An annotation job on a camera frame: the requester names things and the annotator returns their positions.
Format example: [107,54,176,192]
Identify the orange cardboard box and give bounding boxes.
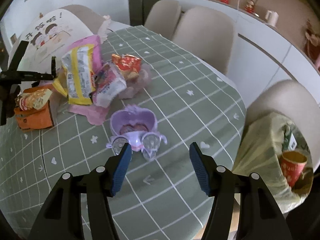
[14,85,54,131]

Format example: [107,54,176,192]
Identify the yellow plastic trash bag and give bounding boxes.
[232,112,313,213]

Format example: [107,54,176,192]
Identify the yellow white snack wrapper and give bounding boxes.
[53,44,95,106]

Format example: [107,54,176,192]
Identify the red paper cup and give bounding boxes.
[280,151,308,188]

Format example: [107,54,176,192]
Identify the red gold snack wrapper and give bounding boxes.
[111,54,142,81]

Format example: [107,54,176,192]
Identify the orange yellow noodle packet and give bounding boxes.
[15,88,52,111]

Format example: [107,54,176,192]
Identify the green white snack bag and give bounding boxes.
[282,125,297,152]

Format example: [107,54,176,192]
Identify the purple toy carriage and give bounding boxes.
[106,105,168,161]

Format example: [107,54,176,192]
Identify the green checked tablecloth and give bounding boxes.
[1,26,246,239]

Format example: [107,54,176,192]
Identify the pink plastic bag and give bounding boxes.
[62,35,108,126]

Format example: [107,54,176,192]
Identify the pink white snack wrapper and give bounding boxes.
[92,61,127,108]

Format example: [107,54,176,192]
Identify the beige chair with bag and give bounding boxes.
[245,80,319,138]

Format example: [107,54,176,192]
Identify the beige chair middle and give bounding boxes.
[172,7,236,75]

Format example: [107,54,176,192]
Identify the beige chair far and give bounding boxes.
[144,0,181,40]

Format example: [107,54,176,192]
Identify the red gift bouquet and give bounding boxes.
[305,19,319,70]

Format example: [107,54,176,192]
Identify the white electric kettle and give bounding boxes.
[265,10,279,27]

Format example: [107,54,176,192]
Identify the red figurine right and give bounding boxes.
[245,0,259,17]

